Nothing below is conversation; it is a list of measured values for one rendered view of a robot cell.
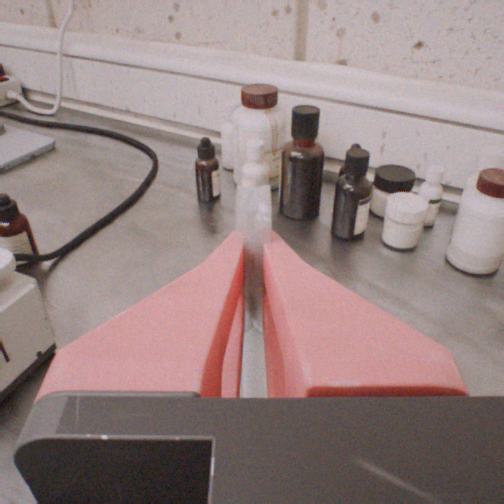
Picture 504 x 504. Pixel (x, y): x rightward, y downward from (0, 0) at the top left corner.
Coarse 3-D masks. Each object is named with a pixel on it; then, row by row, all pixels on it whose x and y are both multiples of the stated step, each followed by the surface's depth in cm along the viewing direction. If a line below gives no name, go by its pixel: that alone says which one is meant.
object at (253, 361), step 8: (256, 208) 11; (248, 336) 14; (256, 336) 13; (248, 344) 14; (256, 344) 14; (248, 352) 14; (256, 352) 14; (248, 360) 14; (256, 360) 14; (264, 360) 15; (248, 368) 14; (256, 368) 14; (248, 376) 15; (256, 376) 15; (248, 384) 15; (256, 384) 15; (248, 392) 15; (256, 392) 15
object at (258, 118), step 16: (256, 96) 48; (272, 96) 48; (240, 112) 50; (256, 112) 49; (272, 112) 49; (240, 128) 49; (256, 128) 48; (272, 128) 49; (240, 144) 50; (272, 144) 50; (240, 160) 52; (272, 160) 51; (240, 176) 53; (272, 176) 52
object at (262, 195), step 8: (256, 192) 11; (264, 192) 11; (256, 200) 11; (264, 200) 11; (264, 208) 11; (256, 216) 11; (264, 216) 11; (256, 224) 11; (264, 224) 11; (256, 232) 11; (264, 232) 11; (256, 240) 11; (264, 240) 11; (256, 248) 11; (256, 256) 11; (256, 264) 11; (256, 272) 12; (256, 280) 12; (256, 288) 12; (264, 288) 12; (256, 296) 12; (256, 304) 12; (256, 312) 12; (256, 320) 13; (256, 328) 13
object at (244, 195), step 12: (240, 192) 11; (252, 192) 11; (240, 204) 11; (240, 216) 11; (252, 216) 11; (240, 228) 11; (252, 228) 11; (240, 240) 11; (252, 240) 11; (252, 252) 11; (252, 264) 11; (252, 276) 12; (252, 288) 12; (252, 300) 12; (252, 312) 12; (252, 324) 13
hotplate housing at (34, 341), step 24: (0, 288) 29; (24, 288) 30; (0, 312) 28; (24, 312) 29; (0, 336) 28; (24, 336) 30; (48, 336) 32; (0, 360) 29; (24, 360) 30; (0, 384) 29
